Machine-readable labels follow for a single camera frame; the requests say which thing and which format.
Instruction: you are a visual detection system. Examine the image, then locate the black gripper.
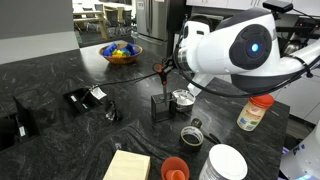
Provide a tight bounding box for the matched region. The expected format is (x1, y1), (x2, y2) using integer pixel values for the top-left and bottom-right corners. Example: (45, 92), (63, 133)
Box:
(159, 46), (184, 86)

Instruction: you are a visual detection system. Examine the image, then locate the black table outlet box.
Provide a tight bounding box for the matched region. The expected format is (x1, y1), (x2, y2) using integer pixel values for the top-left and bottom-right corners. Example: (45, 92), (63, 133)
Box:
(62, 86), (105, 116)
(12, 89), (62, 138)

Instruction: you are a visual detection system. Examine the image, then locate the silver metal cup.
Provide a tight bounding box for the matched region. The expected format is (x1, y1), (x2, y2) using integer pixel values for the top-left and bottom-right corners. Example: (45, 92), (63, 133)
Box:
(172, 88), (197, 113)

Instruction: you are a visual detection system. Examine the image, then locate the wooden bowl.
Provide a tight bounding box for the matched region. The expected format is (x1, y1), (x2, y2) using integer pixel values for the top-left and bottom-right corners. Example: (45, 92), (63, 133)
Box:
(98, 42), (144, 66)

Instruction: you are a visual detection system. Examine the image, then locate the stainless steel fridge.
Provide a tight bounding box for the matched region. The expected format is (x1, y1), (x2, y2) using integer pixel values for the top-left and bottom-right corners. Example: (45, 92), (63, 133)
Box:
(135, 0), (176, 57)

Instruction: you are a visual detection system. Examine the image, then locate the yellow toy block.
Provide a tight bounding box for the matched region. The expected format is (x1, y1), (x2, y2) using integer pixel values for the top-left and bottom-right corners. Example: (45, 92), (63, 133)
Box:
(111, 49), (124, 58)

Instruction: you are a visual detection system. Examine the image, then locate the small black tape roll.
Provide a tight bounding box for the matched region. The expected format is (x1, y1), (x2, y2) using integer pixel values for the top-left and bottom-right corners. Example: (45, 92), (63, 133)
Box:
(190, 117), (203, 130)

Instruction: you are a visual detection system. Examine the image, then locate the black crumpled plastic piece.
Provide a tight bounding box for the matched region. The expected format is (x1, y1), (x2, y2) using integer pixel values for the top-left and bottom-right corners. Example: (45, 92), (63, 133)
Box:
(105, 100), (122, 122)

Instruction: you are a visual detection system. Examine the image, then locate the white paper tag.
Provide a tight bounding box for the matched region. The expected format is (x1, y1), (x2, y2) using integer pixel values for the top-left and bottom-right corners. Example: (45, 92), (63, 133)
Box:
(89, 86), (108, 101)

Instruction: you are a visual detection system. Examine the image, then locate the black marker pen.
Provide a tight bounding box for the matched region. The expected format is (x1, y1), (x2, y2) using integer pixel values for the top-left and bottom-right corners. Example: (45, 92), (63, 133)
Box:
(202, 132), (222, 146)

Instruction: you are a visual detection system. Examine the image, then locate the long meeting table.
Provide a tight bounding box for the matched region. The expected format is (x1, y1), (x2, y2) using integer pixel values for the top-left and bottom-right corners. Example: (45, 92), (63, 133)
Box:
(72, 10), (110, 41)

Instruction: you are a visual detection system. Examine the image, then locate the creamer bottle with red lid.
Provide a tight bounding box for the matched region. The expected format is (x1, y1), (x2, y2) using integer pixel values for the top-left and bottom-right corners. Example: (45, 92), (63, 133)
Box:
(236, 93), (276, 132)

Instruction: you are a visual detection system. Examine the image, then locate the orange plastic cup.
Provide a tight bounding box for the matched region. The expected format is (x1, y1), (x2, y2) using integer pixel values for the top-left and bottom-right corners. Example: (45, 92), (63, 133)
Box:
(160, 156), (191, 180)

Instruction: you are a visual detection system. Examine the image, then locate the light wooden block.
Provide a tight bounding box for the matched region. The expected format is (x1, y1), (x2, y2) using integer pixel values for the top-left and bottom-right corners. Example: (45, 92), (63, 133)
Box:
(102, 149), (152, 180)

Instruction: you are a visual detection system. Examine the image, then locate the jar with white lid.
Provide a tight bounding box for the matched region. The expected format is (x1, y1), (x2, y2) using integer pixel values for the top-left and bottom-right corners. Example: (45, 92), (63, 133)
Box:
(198, 143), (249, 180)

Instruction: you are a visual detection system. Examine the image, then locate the black open frame box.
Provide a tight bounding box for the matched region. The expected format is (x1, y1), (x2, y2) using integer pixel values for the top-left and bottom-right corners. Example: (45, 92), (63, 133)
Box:
(150, 92), (178, 123)

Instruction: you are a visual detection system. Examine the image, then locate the black table cable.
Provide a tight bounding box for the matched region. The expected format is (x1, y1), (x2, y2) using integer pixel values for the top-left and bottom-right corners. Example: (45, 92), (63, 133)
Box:
(87, 71), (158, 98)

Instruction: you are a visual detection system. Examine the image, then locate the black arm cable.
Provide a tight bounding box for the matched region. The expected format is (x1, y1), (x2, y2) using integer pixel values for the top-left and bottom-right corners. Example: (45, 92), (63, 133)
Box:
(172, 23), (320, 100)

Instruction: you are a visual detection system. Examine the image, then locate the black camera on mount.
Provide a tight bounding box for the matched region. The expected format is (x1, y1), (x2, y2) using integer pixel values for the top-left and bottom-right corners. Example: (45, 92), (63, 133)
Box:
(262, 0), (295, 15)

